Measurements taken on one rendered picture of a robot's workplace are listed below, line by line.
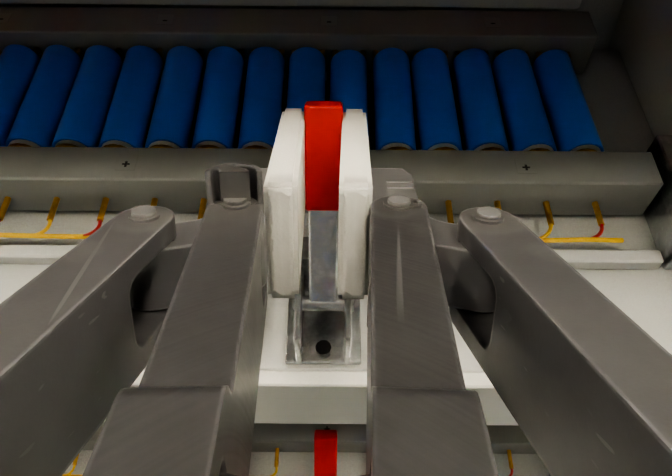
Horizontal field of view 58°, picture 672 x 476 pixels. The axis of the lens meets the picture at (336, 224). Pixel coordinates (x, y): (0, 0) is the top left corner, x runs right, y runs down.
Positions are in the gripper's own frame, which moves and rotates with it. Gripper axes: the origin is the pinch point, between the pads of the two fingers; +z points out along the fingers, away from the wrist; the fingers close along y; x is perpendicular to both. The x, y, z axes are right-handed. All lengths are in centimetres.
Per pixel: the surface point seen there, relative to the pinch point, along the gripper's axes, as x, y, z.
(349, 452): -23.0, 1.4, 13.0
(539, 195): -3.0, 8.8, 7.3
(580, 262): -5.2, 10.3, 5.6
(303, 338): -7.1, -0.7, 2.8
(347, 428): -20.5, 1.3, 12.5
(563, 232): -4.7, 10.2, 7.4
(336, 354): -7.4, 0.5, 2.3
